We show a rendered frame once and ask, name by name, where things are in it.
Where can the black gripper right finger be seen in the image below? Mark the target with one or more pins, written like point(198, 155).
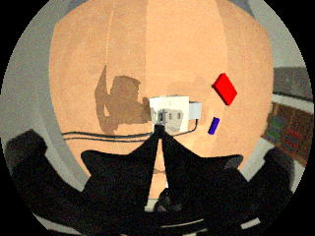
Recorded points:
point(185, 169)

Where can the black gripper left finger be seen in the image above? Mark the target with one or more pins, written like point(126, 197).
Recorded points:
point(135, 168)

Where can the red rectangular block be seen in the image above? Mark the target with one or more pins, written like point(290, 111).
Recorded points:
point(225, 89)

